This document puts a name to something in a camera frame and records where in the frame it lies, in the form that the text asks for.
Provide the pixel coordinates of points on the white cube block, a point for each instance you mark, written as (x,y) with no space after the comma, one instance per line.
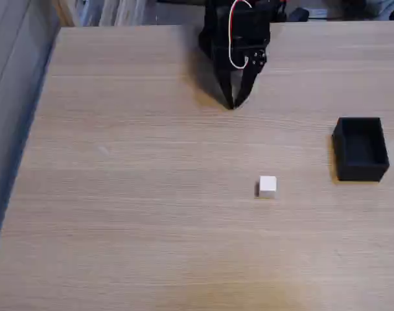
(267,186)

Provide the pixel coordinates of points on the black open box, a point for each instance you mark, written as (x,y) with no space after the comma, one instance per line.
(361,152)

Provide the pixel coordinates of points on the small dark background object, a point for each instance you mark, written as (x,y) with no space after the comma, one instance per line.
(298,14)

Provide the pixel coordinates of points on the white label strip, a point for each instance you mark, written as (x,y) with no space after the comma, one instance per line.
(317,13)

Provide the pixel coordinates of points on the wooden frame post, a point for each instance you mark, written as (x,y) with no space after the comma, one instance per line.
(64,13)

